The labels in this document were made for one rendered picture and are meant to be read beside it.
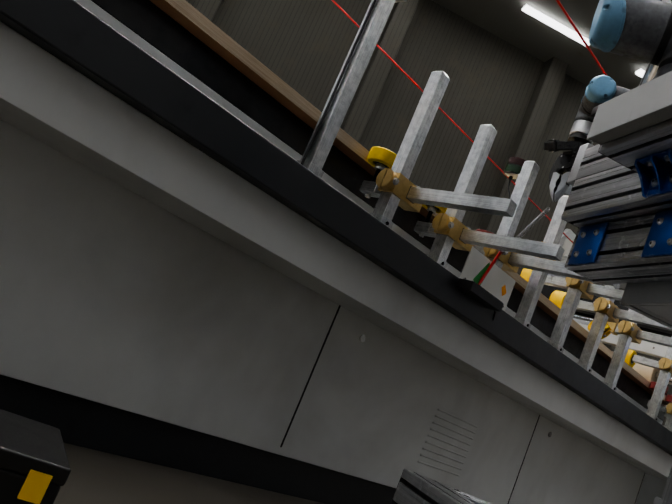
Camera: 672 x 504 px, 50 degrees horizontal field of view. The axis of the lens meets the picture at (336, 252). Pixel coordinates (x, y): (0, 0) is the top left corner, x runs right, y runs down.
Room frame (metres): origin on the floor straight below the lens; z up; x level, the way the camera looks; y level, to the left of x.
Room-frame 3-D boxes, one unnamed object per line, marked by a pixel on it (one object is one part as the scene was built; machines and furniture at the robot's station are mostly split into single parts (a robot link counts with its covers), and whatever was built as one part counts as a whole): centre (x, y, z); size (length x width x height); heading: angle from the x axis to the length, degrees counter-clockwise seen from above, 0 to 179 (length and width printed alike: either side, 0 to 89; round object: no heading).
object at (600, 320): (2.51, -0.97, 0.88); 0.04 x 0.04 x 0.48; 44
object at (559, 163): (1.98, -0.54, 1.19); 0.09 x 0.08 x 0.12; 122
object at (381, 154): (1.75, -0.02, 0.85); 0.08 x 0.08 x 0.11
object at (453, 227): (1.83, -0.26, 0.81); 0.14 x 0.06 x 0.05; 134
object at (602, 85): (1.88, -0.53, 1.35); 0.11 x 0.11 x 0.08; 76
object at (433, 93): (1.64, -0.07, 0.88); 0.04 x 0.04 x 0.48; 44
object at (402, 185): (1.66, -0.08, 0.81); 0.14 x 0.06 x 0.05; 134
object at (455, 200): (1.61, -0.16, 0.80); 0.44 x 0.03 x 0.04; 44
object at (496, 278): (1.95, -0.42, 0.75); 0.26 x 0.01 x 0.10; 134
